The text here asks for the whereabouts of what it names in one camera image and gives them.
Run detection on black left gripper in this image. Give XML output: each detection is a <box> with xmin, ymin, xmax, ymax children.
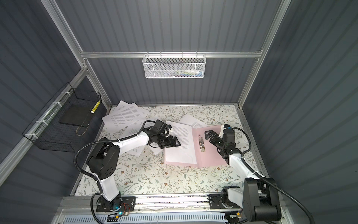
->
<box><xmin>156</xmin><ymin>134</ymin><xmax>180</xmax><ymax>147</ymax></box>

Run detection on pink file folder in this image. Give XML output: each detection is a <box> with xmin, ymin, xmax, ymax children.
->
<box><xmin>164</xmin><ymin>124</ymin><xmax>228</xmax><ymax>169</ymax></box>

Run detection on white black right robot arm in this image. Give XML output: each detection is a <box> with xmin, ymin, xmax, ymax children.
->
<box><xmin>205</xmin><ymin>125</ymin><xmax>282</xmax><ymax>222</ymax></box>

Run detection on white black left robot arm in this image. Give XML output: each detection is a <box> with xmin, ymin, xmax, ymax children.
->
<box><xmin>86</xmin><ymin>119</ymin><xmax>181</xmax><ymax>212</ymax></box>

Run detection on metal folder clip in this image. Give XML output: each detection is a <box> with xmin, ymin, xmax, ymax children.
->
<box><xmin>198</xmin><ymin>134</ymin><xmax>206</xmax><ymax>153</ymax></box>

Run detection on pens in white basket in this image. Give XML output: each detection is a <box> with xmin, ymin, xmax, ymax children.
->
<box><xmin>166</xmin><ymin>69</ymin><xmax>204</xmax><ymax>78</ymax></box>

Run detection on yellow marker pen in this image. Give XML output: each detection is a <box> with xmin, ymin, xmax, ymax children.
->
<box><xmin>90</xmin><ymin>100</ymin><xmax>101</xmax><ymax>114</ymax></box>

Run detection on black foam pad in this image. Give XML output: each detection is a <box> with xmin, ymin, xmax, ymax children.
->
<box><xmin>59</xmin><ymin>105</ymin><xmax>94</xmax><ymax>127</ymax></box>

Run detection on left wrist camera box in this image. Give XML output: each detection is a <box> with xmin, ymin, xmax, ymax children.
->
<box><xmin>152</xmin><ymin>119</ymin><xmax>173</xmax><ymax>137</ymax></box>

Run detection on white wire mesh basket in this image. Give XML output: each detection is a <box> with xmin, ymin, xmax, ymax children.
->
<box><xmin>142</xmin><ymin>57</ymin><xmax>207</xmax><ymax>79</ymax></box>

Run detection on white vented cable duct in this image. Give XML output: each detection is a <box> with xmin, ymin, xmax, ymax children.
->
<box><xmin>62</xmin><ymin>212</ymin><xmax>227</xmax><ymax>224</ymax></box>

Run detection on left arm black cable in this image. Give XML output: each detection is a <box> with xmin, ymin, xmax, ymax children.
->
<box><xmin>73</xmin><ymin>119</ymin><xmax>157</xmax><ymax>224</ymax></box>

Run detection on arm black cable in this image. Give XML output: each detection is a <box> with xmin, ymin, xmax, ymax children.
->
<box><xmin>229</xmin><ymin>126</ymin><xmax>316</xmax><ymax>224</ymax></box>
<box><xmin>73</xmin><ymin>119</ymin><xmax>157</xmax><ymax>224</ymax></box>

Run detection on black wire basket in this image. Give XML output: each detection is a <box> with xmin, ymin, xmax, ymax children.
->
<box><xmin>22</xmin><ymin>83</ymin><xmax>102</xmax><ymax>153</ymax></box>

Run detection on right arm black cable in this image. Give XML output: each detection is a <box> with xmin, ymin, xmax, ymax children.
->
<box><xmin>229</xmin><ymin>126</ymin><xmax>316</xmax><ymax>224</ymax></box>

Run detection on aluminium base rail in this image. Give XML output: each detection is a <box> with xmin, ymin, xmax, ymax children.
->
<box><xmin>57</xmin><ymin>191</ymin><xmax>283</xmax><ymax>215</ymax></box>

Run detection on horizontal aluminium frame bar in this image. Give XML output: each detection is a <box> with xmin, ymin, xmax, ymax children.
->
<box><xmin>80</xmin><ymin>51</ymin><xmax>262</xmax><ymax>59</ymax></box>

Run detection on aluminium corner frame post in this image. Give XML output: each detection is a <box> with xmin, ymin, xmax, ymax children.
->
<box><xmin>41</xmin><ymin>1</ymin><xmax>112</xmax><ymax>110</ymax></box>

